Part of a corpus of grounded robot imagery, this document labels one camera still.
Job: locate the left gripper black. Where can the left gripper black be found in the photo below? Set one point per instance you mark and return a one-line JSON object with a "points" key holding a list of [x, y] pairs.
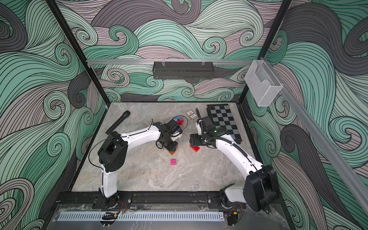
{"points": [[172, 148]]}

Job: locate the red lego brick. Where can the red lego brick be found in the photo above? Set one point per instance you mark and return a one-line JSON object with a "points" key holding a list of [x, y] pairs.
{"points": [[195, 148]]}

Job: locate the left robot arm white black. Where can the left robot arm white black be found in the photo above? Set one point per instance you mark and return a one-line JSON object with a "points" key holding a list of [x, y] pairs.
{"points": [[113, 151]]}

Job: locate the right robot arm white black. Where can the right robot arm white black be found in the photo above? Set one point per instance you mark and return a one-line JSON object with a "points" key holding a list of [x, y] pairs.
{"points": [[260, 188]]}

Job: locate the playing card box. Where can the playing card box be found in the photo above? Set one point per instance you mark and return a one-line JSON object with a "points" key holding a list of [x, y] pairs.
{"points": [[192, 115]]}

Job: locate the black grey chessboard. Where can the black grey chessboard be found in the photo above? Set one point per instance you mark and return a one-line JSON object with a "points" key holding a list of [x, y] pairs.
{"points": [[222, 116]]}

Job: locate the black microphone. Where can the black microphone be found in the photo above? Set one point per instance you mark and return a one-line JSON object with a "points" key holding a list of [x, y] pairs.
{"points": [[125, 115]]}

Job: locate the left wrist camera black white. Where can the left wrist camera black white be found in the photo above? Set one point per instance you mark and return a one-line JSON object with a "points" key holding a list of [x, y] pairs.
{"points": [[174, 128]]}

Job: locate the black wall tray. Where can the black wall tray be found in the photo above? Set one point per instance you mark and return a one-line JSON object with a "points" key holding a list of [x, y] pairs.
{"points": [[183, 71]]}

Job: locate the clear plastic wall bin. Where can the clear plastic wall bin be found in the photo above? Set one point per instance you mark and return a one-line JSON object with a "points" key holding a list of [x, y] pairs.
{"points": [[263, 82]]}

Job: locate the aluminium rail back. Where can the aluminium rail back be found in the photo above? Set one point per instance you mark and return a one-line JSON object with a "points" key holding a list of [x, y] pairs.
{"points": [[130, 61]]}

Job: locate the white slotted cable duct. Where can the white slotted cable duct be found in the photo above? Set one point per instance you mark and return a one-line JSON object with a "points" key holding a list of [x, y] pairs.
{"points": [[145, 216]]}

